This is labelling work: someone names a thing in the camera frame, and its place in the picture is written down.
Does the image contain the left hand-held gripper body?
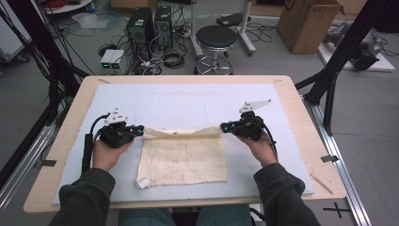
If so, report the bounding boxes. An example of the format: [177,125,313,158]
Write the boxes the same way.
[99,107,139,149]

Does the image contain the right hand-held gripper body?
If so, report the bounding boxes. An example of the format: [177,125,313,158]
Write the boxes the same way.
[231,99,272,141]

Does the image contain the cream cloth with white tag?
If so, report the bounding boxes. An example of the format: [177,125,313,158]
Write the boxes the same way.
[135,125,229,190]

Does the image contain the person's left hand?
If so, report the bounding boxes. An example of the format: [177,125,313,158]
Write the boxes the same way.
[91,139,135,173]

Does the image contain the person's right hand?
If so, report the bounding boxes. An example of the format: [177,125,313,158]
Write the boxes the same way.
[236,131,279,168]

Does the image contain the light blue table mat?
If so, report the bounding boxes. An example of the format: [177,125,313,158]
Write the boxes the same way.
[52,83,315,205]

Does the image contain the white box with green display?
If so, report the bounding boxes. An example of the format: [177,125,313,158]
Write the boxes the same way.
[100,49,117,70]
[110,49,126,70]

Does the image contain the wooden table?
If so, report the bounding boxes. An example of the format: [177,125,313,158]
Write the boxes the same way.
[23,74,347,215]

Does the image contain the person's left leg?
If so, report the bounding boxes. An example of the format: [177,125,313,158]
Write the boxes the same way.
[118,208,177,226]

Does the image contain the person's leg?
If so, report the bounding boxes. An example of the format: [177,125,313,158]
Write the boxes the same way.
[118,208,177,226]
[196,205,252,226]

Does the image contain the person's right leg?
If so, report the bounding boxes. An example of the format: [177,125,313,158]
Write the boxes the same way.
[196,205,252,226]

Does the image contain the black round stool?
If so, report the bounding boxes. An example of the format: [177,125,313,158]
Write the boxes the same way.
[193,24,238,75]

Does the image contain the thin wooden stick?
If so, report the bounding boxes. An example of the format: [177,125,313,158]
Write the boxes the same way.
[310,173,334,196]

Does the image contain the white stand leg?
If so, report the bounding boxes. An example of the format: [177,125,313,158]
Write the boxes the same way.
[238,0,257,57]
[189,0,205,59]

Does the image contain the large black computer tower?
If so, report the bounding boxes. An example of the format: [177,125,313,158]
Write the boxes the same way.
[126,8,155,61]

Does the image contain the slim black computer tower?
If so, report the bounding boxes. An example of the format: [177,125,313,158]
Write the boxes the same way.
[153,5,174,50]

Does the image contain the flat black device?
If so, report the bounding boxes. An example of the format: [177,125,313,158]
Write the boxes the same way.
[215,12,252,27]

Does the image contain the cardboard box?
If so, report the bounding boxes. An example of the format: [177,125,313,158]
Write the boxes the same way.
[276,0,345,55]

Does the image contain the clear plastic sheet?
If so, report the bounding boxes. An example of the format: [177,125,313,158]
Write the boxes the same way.
[72,12,122,31]

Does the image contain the grey device on board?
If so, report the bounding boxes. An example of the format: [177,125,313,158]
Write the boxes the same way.
[323,22,350,45]

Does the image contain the round white table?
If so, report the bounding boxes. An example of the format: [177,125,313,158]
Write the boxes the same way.
[41,0,95,15]

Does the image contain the black device on board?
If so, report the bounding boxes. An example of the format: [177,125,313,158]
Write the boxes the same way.
[350,33,386,72]

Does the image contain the white panel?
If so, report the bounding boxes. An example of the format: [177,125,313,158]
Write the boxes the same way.
[0,0,33,62]

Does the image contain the white floor board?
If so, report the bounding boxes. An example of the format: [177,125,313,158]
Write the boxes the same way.
[317,29,396,73]

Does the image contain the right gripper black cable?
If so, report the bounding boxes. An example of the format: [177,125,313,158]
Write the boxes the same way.
[262,122,279,162]

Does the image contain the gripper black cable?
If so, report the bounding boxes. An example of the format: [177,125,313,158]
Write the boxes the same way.
[262,122,279,162]
[81,113,110,174]

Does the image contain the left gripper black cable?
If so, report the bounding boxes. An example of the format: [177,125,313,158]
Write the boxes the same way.
[81,113,110,174]

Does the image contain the coiled black cable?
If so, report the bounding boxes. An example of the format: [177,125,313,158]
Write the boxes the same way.
[162,50,186,70]

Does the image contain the aluminium rail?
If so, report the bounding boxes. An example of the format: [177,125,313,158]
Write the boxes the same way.
[0,124,58,215]
[302,95,374,226]

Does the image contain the black frame with cables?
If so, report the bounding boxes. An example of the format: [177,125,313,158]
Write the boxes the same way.
[0,0,90,189]

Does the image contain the black metal frame strut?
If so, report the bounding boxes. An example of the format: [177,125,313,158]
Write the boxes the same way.
[295,0,399,137]

